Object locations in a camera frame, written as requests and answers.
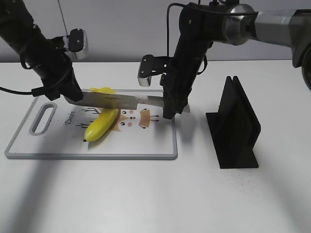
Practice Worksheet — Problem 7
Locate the black knife stand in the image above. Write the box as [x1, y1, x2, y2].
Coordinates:
[206, 76, 261, 169]

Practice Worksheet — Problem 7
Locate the white handled cleaver knife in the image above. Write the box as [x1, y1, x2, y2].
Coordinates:
[65, 91, 190, 114]

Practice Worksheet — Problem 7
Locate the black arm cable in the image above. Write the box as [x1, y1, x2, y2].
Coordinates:
[0, 36, 73, 96]
[166, 0, 234, 76]

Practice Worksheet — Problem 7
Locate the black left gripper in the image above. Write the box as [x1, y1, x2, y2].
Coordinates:
[31, 70, 83, 103]

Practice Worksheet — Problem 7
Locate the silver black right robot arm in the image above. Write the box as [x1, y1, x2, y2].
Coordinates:
[161, 0, 311, 119]

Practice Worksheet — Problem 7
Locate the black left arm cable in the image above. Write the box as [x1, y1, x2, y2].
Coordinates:
[0, 36, 73, 96]

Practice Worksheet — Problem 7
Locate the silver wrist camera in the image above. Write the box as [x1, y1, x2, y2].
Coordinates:
[138, 54, 170, 87]
[63, 28, 88, 60]

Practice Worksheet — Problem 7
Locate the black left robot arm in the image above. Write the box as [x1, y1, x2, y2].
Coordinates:
[0, 0, 87, 101]

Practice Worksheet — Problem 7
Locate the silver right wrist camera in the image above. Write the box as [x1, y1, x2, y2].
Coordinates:
[138, 54, 170, 87]

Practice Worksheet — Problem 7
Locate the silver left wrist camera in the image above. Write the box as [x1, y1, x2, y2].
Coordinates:
[63, 28, 88, 60]

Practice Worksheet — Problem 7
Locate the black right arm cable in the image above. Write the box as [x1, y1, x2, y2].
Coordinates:
[166, 0, 234, 76]

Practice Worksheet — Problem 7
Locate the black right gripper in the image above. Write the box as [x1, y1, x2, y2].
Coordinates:
[160, 55, 207, 119]

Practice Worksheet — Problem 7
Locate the white grey cutting board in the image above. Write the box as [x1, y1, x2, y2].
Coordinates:
[5, 97, 178, 160]

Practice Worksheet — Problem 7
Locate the yellow plastic banana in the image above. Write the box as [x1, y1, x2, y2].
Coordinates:
[83, 87, 119, 143]

